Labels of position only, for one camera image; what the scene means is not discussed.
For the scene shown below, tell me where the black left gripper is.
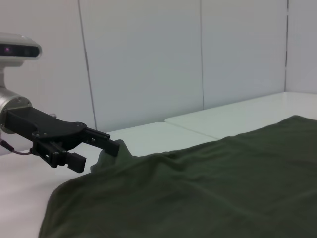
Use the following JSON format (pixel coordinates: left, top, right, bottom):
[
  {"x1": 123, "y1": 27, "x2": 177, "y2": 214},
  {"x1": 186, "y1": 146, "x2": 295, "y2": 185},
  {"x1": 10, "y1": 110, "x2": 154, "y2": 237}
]
[{"x1": 3, "y1": 106, "x2": 121, "y2": 174}]

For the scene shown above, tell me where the dark green shirt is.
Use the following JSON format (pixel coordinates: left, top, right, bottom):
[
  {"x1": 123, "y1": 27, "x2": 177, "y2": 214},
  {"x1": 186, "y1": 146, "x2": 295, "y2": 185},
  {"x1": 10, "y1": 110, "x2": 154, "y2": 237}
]
[{"x1": 38, "y1": 115, "x2": 317, "y2": 238}]

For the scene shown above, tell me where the reddish left gripper cable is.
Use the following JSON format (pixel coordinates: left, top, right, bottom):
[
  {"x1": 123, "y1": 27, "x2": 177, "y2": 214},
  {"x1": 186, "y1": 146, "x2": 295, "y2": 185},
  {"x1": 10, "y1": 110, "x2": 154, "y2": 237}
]
[{"x1": 0, "y1": 140, "x2": 34, "y2": 156}]

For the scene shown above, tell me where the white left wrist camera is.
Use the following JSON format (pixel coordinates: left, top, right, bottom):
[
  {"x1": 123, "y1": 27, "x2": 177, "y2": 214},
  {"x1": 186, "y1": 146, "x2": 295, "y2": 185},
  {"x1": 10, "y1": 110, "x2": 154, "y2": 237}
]
[{"x1": 0, "y1": 32, "x2": 42, "y2": 87}]

